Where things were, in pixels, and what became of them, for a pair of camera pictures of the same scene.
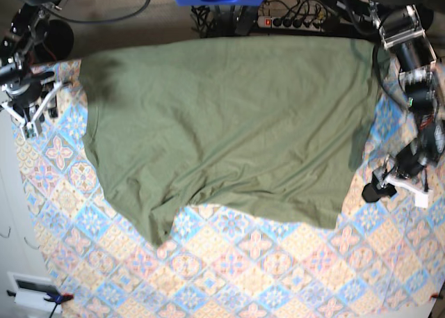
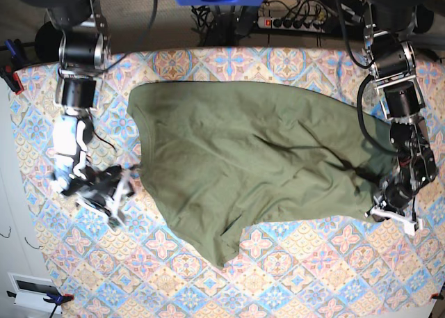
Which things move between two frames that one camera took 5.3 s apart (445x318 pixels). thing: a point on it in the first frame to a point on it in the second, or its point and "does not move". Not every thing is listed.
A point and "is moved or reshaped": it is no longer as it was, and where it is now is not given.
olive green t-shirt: [275, 128] is moved or reshaped
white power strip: [274, 21] does not move
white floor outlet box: [30, 291] does not move
